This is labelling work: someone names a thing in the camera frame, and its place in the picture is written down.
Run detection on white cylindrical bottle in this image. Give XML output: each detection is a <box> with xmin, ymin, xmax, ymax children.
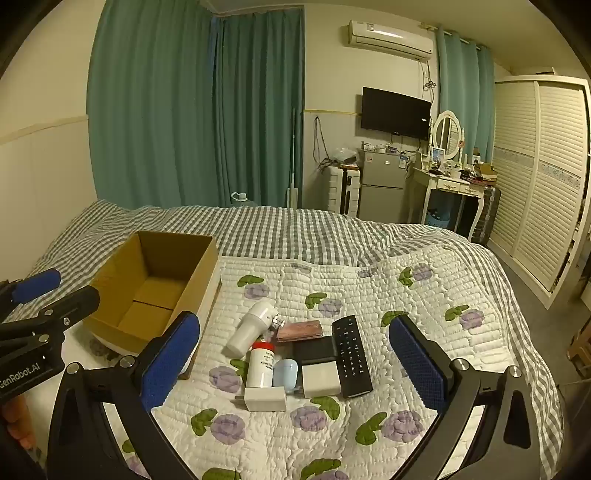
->
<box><xmin>222</xmin><ymin>298</ymin><xmax>286</xmax><ymax>357</ymax></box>

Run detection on white dressing table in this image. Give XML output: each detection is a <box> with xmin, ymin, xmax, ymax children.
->
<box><xmin>407</xmin><ymin>166</ymin><xmax>491</xmax><ymax>241</ymax></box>

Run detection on black remote control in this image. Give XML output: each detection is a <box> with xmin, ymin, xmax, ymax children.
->
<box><xmin>331</xmin><ymin>315</ymin><xmax>374</xmax><ymax>398</ymax></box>

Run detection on black rectangular box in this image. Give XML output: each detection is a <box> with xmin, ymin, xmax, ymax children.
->
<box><xmin>293</xmin><ymin>336</ymin><xmax>337</xmax><ymax>365</ymax></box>

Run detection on white air conditioner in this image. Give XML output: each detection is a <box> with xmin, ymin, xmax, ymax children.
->
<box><xmin>346</xmin><ymin>19</ymin><xmax>435</xmax><ymax>62</ymax></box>

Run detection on white plastic drawer cabinet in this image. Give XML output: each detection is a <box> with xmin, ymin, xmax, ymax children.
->
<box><xmin>324</xmin><ymin>164</ymin><xmax>361</xmax><ymax>219</ymax></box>

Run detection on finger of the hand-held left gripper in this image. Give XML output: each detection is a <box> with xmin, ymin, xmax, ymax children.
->
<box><xmin>0</xmin><ymin>269</ymin><xmax>62</xmax><ymax>319</ymax></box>
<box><xmin>18</xmin><ymin>285</ymin><xmax>101</xmax><ymax>335</ymax></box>

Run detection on white upright pole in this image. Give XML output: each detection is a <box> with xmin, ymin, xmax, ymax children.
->
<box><xmin>287</xmin><ymin>108</ymin><xmax>301</xmax><ymax>209</ymax></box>

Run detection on white oval vanity mirror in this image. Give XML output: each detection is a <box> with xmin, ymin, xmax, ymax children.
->
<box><xmin>428</xmin><ymin>111</ymin><xmax>467</xmax><ymax>163</ymax></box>

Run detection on white charger box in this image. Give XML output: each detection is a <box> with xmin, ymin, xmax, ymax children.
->
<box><xmin>243</xmin><ymin>386</ymin><xmax>288</xmax><ymax>412</ymax></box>

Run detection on brown cardboard box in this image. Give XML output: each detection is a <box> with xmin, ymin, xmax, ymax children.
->
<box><xmin>87</xmin><ymin>231</ymin><xmax>221</xmax><ymax>356</ymax></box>

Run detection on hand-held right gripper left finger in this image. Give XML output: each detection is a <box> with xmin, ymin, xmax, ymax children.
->
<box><xmin>46</xmin><ymin>311</ymin><xmax>201</xmax><ymax>480</ymax></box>

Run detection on black wall television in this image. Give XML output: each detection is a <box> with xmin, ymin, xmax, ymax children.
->
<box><xmin>361</xmin><ymin>86</ymin><xmax>432</xmax><ymax>142</ymax></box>

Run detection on white floral quilt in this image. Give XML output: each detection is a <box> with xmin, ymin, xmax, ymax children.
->
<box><xmin>28</xmin><ymin>244</ymin><xmax>563</xmax><ymax>480</ymax></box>

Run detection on white bottle with red cap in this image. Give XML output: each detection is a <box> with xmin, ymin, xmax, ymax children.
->
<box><xmin>246</xmin><ymin>342</ymin><xmax>278</xmax><ymax>389</ymax></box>

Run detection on dark suitcase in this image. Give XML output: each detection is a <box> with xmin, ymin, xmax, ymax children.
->
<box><xmin>470</xmin><ymin>185</ymin><xmax>502</xmax><ymax>246</ymax></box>

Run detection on hanging black cables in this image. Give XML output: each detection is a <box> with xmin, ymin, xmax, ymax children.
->
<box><xmin>312</xmin><ymin>116</ymin><xmax>326</xmax><ymax>172</ymax></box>

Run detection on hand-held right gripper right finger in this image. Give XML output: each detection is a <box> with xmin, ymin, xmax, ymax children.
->
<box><xmin>388</xmin><ymin>314</ymin><xmax>542</xmax><ymax>480</ymax></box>

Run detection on wooden stool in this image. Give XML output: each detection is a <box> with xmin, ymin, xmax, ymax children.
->
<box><xmin>565</xmin><ymin>320</ymin><xmax>591</xmax><ymax>380</ymax></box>

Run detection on teal window curtain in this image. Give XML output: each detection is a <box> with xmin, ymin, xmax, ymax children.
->
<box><xmin>435</xmin><ymin>30</ymin><xmax>496</xmax><ymax>163</ymax></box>
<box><xmin>87</xmin><ymin>0</ymin><xmax>306</xmax><ymax>212</ymax></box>

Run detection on silver small fridge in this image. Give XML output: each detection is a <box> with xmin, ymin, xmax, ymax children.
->
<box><xmin>357</xmin><ymin>150</ymin><xmax>411</xmax><ymax>222</ymax></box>

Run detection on light blue small case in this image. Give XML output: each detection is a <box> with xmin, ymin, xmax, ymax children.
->
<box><xmin>272</xmin><ymin>359</ymin><xmax>298</xmax><ymax>394</ymax></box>

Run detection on person's left hand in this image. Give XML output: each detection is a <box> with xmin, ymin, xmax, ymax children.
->
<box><xmin>0</xmin><ymin>396</ymin><xmax>36</xmax><ymax>450</ymax></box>

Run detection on white square box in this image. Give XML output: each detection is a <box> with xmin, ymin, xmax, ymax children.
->
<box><xmin>301</xmin><ymin>361</ymin><xmax>341</xmax><ymax>398</ymax></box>

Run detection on white louvred wardrobe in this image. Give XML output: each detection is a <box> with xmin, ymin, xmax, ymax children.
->
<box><xmin>486</xmin><ymin>74</ymin><xmax>591</xmax><ymax>311</ymax></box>

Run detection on pink wallet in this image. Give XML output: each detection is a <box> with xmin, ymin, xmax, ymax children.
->
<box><xmin>276</xmin><ymin>320</ymin><xmax>324</xmax><ymax>343</ymax></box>

